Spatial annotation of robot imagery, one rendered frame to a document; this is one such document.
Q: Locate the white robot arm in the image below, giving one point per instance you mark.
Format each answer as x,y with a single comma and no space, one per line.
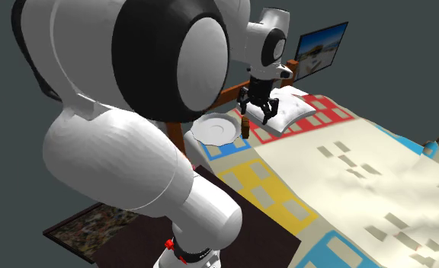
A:
130,156

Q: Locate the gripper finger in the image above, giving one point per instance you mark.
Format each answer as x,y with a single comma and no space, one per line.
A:
243,101
271,110

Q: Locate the white pillow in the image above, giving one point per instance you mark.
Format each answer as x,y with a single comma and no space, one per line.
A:
293,109

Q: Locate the mottled framed picture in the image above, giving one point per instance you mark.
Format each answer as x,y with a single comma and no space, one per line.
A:
89,228

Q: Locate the landscape wall picture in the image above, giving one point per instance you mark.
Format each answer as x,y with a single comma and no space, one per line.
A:
320,50

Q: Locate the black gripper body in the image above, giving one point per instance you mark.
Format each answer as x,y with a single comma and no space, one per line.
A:
260,89

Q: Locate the small brown block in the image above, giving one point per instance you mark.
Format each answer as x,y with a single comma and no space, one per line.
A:
245,128

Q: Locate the white plate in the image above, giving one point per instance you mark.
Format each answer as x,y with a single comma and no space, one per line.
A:
215,130

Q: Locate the wooden bed with patterned quilt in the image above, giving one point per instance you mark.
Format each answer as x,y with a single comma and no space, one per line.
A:
316,174

